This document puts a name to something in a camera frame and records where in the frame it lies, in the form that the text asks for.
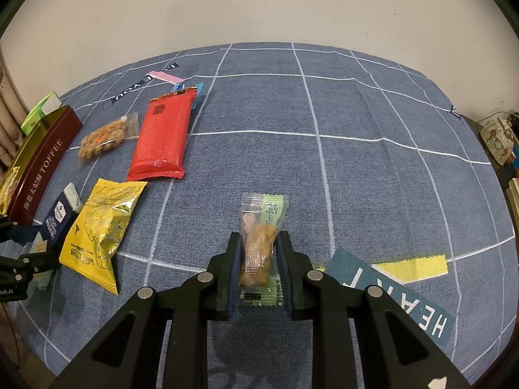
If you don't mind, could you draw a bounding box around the beige patterned curtain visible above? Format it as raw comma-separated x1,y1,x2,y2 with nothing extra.
0,44,29,167

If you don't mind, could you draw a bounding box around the white cable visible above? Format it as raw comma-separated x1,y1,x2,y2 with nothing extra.
476,110,519,125

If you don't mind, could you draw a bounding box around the green tissue pack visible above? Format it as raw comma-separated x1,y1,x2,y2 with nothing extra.
21,91,61,136

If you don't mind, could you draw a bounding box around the clear packet with green label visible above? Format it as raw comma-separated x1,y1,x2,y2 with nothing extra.
237,193,289,309

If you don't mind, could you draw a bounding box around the small blue snack packet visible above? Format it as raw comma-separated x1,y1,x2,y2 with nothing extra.
170,82,204,108

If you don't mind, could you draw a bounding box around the yellow printed snack packet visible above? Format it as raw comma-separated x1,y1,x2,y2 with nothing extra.
59,178,149,296

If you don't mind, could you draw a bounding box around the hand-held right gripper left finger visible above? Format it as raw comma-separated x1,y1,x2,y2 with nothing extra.
49,231,244,389

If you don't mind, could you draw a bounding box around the dark blue cracker packet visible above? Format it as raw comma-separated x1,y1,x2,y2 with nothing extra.
32,182,84,290

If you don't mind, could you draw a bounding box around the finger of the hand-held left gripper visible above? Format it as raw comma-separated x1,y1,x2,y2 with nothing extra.
16,249,61,273
0,215,53,248

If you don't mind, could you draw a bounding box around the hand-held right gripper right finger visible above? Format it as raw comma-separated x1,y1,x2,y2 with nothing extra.
276,230,473,389

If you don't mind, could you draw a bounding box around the maroon and gold tin box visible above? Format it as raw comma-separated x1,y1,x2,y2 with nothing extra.
0,104,84,228

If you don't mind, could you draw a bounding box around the blue checked cloth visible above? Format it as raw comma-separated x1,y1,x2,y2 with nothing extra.
8,41,513,389

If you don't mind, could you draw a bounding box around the dark wooden side table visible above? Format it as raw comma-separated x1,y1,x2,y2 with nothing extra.
462,115,519,252

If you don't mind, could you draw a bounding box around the red snack packet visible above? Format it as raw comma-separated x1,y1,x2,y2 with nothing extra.
127,86,199,182

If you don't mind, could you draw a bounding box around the clear peanut snack packet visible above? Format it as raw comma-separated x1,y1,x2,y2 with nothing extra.
77,112,140,165

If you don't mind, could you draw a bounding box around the floral patterned box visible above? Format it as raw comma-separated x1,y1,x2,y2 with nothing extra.
478,117,515,167

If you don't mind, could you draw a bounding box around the stack of books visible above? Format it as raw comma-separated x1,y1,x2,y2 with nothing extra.
505,178,519,236

